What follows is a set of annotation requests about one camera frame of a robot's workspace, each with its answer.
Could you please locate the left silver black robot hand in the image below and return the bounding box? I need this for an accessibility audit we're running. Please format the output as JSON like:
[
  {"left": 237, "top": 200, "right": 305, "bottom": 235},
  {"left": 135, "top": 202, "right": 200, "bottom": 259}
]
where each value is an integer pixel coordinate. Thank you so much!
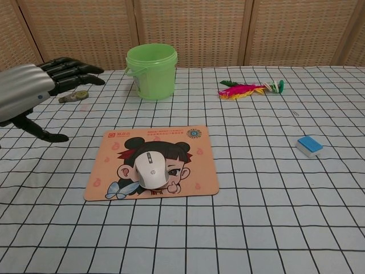
[{"left": 0, "top": 57, "right": 106, "bottom": 143}]

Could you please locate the colourful feather shuttlecock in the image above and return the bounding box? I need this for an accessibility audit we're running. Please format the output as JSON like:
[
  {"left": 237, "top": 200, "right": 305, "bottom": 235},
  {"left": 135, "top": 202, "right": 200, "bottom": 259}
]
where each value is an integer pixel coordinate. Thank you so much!
[{"left": 218, "top": 79, "right": 286, "bottom": 102}]

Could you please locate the blue white checkered tablecloth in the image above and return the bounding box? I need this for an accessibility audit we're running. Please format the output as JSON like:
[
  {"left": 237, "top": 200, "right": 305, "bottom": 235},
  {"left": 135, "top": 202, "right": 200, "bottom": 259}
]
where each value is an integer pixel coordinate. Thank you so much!
[{"left": 0, "top": 65, "right": 365, "bottom": 274}]

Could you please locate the grey correction tape dispenser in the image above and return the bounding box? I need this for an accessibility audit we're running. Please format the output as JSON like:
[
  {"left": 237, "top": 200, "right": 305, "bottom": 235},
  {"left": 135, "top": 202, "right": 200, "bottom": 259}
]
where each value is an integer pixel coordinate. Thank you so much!
[{"left": 58, "top": 90, "right": 90, "bottom": 104}]

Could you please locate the green plastic bucket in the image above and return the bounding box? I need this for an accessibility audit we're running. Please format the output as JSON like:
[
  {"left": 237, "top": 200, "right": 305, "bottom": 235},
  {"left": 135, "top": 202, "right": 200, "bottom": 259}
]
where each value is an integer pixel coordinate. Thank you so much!
[{"left": 124, "top": 43, "right": 178, "bottom": 102}]

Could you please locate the orange cartoon girl mouse pad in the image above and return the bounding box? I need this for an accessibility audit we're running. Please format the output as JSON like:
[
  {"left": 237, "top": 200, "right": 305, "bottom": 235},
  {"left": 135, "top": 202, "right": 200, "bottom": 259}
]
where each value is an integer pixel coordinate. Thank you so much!
[{"left": 83, "top": 125, "right": 220, "bottom": 201}]

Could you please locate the white computer mouse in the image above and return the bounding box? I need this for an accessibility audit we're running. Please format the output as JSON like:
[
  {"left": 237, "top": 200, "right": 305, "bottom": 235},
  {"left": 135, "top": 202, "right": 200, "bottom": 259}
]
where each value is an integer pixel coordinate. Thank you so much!
[{"left": 134, "top": 151, "right": 173, "bottom": 190}]

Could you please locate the blue white eraser block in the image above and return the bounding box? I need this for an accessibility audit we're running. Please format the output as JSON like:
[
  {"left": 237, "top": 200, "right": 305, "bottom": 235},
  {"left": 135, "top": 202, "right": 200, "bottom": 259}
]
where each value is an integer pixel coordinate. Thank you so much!
[{"left": 295, "top": 135, "right": 325, "bottom": 158}]

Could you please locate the woven bamboo folding screen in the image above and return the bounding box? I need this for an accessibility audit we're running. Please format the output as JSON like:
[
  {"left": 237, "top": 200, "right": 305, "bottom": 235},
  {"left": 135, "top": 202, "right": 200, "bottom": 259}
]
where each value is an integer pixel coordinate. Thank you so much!
[{"left": 0, "top": 0, "right": 365, "bottom": 72}]

